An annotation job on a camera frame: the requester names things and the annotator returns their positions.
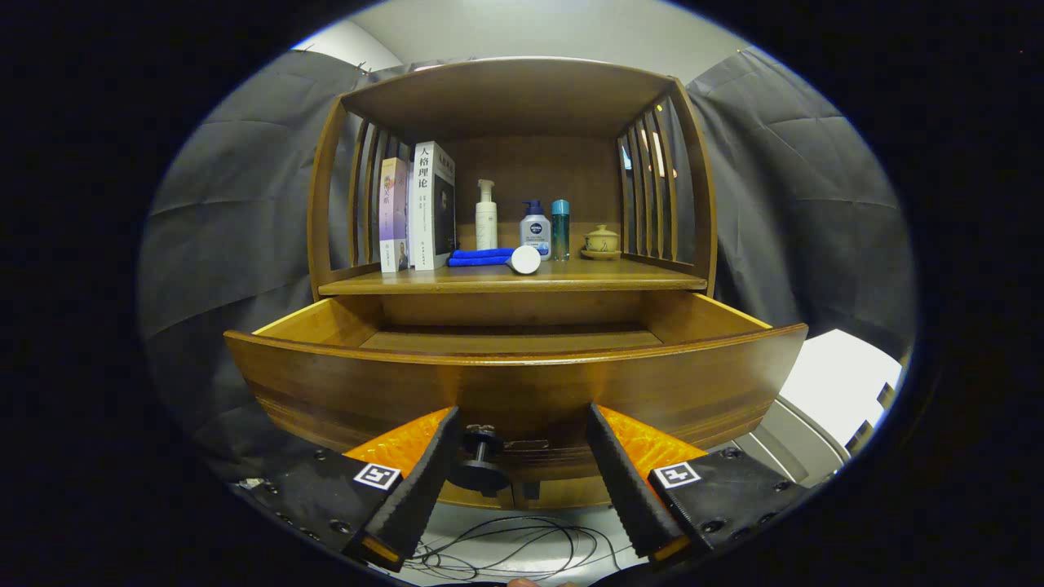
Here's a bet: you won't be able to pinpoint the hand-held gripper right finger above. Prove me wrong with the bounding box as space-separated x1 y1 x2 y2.
586 403 812 563

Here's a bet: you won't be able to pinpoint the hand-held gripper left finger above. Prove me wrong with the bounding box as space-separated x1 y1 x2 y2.
245 406 463 572

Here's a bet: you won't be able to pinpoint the black drawer knob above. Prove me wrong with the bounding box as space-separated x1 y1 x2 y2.
450 424 513 496

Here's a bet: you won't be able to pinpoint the wooden drawer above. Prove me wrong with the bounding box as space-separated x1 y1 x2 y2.
224 291 808 482

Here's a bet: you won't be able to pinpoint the wooden countertop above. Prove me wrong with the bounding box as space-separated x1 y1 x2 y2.
318 257 709 296

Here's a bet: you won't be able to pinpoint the wooden cabinet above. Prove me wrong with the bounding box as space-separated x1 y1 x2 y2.
306 55 719 510

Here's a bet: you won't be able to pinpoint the grey ribbed panel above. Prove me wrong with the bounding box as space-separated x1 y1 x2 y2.
730 395 853 490

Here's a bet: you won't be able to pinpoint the white board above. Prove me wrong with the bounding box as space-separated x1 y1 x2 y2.
779 329 905 445

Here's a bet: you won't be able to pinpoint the blue folded cloth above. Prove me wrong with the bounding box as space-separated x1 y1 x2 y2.
448 248 516 267

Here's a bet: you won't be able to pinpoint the yellow lidded teacup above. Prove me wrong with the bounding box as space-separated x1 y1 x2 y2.
580 224 622 261

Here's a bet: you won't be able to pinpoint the teal bottle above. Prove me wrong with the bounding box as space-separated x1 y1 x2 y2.
551 199 571 262

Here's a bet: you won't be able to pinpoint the white bottle with blue pump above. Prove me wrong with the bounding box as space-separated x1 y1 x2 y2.
520 200 552 260

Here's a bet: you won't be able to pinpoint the white book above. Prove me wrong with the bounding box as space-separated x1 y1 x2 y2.
408 141 458 271

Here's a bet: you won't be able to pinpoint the purple book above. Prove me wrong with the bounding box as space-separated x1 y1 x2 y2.
379 157 410 273

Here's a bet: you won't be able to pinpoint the black floor cable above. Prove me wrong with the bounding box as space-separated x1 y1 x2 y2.
404 515 625 581

